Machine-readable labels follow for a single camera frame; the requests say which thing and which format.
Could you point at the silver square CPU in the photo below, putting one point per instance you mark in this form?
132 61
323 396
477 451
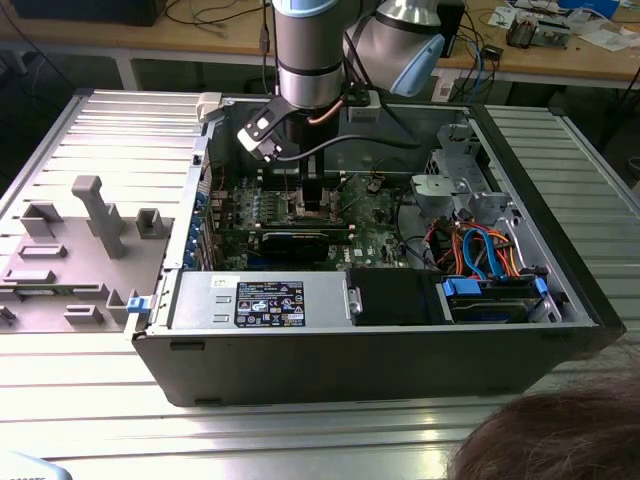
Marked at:
315 214

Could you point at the CPU socket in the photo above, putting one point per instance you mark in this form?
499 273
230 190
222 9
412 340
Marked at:
294 207

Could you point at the blue expansion slot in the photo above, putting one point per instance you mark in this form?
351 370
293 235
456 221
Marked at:
290 264

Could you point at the round coin cell battery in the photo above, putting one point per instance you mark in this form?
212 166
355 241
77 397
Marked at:
374 187

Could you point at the beige case latch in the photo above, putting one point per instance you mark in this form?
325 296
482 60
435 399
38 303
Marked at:
210 105

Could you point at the black graphics card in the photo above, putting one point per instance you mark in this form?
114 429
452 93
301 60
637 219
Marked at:
295 247

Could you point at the wooden desk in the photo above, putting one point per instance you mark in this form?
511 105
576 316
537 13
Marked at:
225 42

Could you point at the green motherboard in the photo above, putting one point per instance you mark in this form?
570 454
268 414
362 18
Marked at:
372 240

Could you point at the silver metal drive cage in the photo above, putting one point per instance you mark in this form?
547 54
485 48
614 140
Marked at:
435 192

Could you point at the black upright box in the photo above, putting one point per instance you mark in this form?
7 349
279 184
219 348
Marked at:
452 25

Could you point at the black drive bay box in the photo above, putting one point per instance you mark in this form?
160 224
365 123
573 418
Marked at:
395 297

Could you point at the silver power supply unit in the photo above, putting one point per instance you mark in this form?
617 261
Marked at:
200 300

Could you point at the hard disk in blue carrier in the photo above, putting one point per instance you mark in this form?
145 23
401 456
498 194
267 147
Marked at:
462 290

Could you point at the copper wound transformer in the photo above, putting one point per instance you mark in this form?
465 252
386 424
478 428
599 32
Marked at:
520 32

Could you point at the black open PC case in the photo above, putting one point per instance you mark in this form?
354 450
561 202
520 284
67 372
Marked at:
350 370

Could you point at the blue case latch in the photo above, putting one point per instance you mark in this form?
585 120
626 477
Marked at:
137 305

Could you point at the large black box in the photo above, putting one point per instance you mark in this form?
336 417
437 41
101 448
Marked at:
85 12

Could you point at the small metal electronic device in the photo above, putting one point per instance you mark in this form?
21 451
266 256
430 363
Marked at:
552 32

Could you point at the grey plastic parts rack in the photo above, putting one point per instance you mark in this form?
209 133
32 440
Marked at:
75 270

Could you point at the blue box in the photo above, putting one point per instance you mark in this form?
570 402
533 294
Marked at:
590 6

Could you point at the white papers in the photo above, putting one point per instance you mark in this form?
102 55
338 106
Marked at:
605 40

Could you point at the person's head brown hair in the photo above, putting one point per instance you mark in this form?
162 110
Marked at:
550 445

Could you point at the pale grey device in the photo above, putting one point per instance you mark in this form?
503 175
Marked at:
25 467

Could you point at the small grey wrist camera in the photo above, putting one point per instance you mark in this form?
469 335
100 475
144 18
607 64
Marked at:
362 114

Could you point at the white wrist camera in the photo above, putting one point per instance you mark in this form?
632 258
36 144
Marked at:
250 137

